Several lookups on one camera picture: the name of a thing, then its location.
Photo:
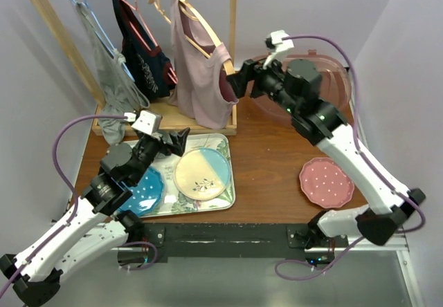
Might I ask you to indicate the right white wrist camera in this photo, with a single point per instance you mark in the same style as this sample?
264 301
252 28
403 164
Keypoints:
278 46

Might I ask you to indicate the pink plastic hanger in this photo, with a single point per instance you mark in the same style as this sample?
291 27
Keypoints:
134 7

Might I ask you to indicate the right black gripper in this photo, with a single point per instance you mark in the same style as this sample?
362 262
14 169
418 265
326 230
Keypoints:
252 70

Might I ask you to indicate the cream and blue plate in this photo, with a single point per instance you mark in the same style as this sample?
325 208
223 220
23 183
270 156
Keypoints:
202 174

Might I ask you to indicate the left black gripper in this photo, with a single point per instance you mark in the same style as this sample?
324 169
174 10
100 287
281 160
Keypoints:
177 148

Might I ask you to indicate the navy maroon tank top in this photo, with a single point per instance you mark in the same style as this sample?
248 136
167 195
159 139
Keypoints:
150 68

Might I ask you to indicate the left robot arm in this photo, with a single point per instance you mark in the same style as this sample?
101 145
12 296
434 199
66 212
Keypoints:
93 224

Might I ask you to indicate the wooden clothes rack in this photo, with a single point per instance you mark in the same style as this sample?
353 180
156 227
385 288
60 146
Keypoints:
172 118

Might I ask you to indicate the pink dotted plate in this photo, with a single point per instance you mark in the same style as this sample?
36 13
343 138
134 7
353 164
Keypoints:
325 184

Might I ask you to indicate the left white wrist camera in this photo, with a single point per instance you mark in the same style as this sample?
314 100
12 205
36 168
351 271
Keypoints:
144 121

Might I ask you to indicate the pink tank top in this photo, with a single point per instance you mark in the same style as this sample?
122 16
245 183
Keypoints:
202 91

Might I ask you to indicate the cream plastic hanger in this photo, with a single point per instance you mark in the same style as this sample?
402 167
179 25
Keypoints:
194 15

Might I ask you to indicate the blue dotted plate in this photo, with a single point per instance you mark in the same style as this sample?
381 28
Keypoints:
146 195

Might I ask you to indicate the pink transparent plastic bin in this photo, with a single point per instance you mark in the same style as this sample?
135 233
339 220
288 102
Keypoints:
335 86

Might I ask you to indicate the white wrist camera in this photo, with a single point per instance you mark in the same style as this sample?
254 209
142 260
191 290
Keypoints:
144 121
278 46

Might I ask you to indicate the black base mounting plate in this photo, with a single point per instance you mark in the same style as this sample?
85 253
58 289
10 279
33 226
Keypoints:
228 240

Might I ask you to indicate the grey tank top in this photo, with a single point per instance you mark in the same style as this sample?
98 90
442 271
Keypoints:
120 92

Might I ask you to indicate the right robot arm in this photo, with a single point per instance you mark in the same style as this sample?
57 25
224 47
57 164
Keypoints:
296 89

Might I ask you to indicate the light blue hanger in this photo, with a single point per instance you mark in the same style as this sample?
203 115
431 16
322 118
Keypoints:
105 40

